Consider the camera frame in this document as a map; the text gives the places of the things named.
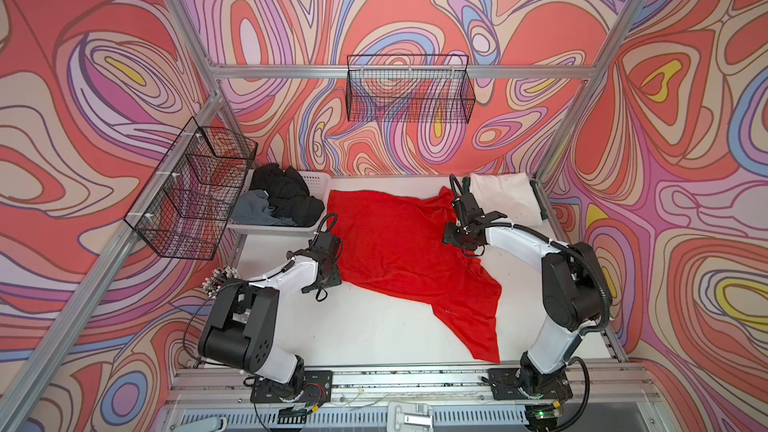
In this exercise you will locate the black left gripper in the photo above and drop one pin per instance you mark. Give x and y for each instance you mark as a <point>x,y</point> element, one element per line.
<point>335,276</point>

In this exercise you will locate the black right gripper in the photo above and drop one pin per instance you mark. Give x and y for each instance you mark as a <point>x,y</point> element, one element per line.
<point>447,237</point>

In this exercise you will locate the red t-shirt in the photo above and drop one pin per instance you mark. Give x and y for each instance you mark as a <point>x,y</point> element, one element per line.
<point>394,245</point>

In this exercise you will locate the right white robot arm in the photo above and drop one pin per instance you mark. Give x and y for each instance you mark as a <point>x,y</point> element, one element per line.
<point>575,294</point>

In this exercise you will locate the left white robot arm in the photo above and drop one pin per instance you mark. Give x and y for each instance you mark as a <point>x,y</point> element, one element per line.
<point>240,328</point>

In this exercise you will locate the folded white t-shirt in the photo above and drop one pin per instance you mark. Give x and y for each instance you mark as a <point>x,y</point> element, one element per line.
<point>509,194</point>

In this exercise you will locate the black garment in basket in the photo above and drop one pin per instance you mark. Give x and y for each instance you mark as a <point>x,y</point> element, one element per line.
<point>288,193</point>

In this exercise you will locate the white plastic laundry basket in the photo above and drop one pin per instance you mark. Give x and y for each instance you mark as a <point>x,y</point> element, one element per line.
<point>319,186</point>

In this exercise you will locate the grey garment in basket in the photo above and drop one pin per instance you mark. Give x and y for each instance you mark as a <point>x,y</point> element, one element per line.
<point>253,208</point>

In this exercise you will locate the cup of pens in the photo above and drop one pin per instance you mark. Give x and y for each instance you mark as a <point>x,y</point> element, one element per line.
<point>218,279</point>

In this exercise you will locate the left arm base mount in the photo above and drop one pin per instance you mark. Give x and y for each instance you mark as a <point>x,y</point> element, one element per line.
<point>312,387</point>

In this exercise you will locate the black wire basket back wall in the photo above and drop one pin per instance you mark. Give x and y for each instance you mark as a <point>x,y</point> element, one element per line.
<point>409,88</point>

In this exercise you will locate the black wire basket wall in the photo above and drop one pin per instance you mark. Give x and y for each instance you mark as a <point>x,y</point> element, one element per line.
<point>181,213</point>
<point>409,88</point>

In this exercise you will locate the black wire basket left wall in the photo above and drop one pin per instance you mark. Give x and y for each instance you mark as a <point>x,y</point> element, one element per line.
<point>181,213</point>

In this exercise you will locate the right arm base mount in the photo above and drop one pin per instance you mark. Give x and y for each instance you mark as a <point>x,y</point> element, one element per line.
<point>527,383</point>

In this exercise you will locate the aluminium rail at front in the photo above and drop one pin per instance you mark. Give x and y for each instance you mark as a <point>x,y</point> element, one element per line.
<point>603,396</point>

